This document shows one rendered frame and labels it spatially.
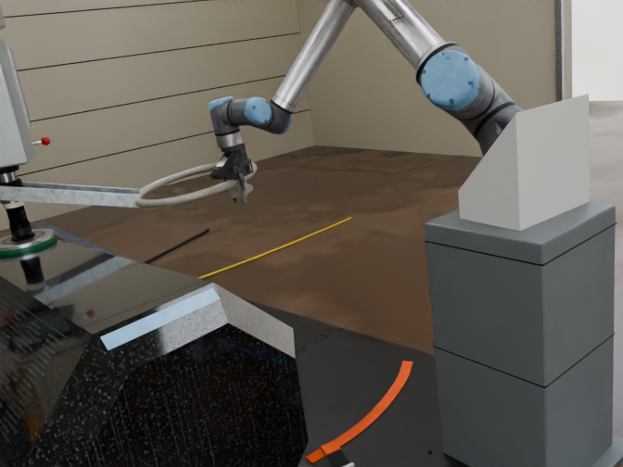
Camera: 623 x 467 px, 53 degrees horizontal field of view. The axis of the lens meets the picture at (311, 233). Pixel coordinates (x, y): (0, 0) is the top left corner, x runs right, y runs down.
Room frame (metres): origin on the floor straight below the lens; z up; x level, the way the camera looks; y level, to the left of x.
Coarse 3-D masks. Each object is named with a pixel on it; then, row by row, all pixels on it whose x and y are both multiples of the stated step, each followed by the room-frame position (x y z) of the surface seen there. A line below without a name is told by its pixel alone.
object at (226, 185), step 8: (200, 168) 2.61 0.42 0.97; (208, 168) 2.61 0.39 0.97; (256, 168) 2.38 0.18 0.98; (168, 176) 2.57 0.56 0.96; (176, 176) 2.58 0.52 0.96; (184, 176) 2.60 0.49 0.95; (248, 176) 2.28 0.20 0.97; (152, 184) 2.50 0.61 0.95; (160, 184) 2.53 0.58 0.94; (224, 184) 2.19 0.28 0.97; (232, 184) 2.21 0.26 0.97; (144, 192) 2.43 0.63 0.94; (200, 192) 2.16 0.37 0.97; (208, 192) 2.16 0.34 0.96; (216, 192) 2.17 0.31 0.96; (136, 200) 2.27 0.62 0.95; (144, 200) 2.23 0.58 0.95; (152, 200) 2.19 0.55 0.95; (160, 200) 2.17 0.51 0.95; (168, 200) 2.16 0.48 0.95; (176, 200) 2.15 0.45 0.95; (184, 200) 2.15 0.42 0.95; (192, 200) 2.15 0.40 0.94
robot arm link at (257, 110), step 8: (232, 104) 2.18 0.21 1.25; (240, 104) 2.15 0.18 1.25; (248, 104) 2.13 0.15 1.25; (256, 104) 2.13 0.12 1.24; (264, 104) 2.16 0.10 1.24; (232, 112) 2.16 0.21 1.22; (240, 112) 2.14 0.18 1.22; (248, 112) 2.12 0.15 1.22; (256, 112) 2.12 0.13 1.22; (264, 112) 2.15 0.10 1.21; (272, 112) 2.20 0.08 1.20; (232, 120) 2.17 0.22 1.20; (240, 120) 2.15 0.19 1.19; (248, 120) 2.13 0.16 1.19; (256, 120) 2.12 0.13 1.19; (264, 120) 2.14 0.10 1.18
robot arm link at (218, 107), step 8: (232, 96) 2.24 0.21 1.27; (216, 104) 2.20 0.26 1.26; (224, 104) 2.20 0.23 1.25; (216, 112) 2.20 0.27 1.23; (224, 112) 2.18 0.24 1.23; (216, 120) 2.20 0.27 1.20; (224, 120) 2.19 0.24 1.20; (216, 128) 2.21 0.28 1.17; (224, 128) 2.20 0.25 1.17; (232, 128) 2.20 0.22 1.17
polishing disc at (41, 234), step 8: (32, 232) 2.29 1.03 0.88; (40, 232) 2.27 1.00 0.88; (48, 232) 2.25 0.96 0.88; (0, 240) 2.23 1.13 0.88; (8, 240) 2.21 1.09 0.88; (24, 240) 2.18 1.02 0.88; (32, 240) 2.16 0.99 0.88; (40, 240) 2.16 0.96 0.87; (0, 248) 2.13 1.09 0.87; (8, 248) 2.12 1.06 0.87; (16, 248) 2.12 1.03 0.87
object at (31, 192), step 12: (0, 192) 2.16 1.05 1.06; (12, 192) 2.17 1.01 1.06; (24, 192) 2.18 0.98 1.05; (36, 192) 2.19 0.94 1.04; (48, 192) 2.20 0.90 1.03; (60, 192) 2.21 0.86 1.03; (72, 192) 2.22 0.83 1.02; (84, 192) 2.23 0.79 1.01; (96, 192) 2.24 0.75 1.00; (108, 192) 2.35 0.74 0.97; (120, 192) 2.37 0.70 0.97; (132, 192) 2.38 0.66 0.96; (84, 204) 2.23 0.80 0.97; (96, 204) 2.24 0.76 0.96; (108, 204) 2.25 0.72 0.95; (120, 204) 2.26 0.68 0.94; (132, 204) 2.27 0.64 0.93
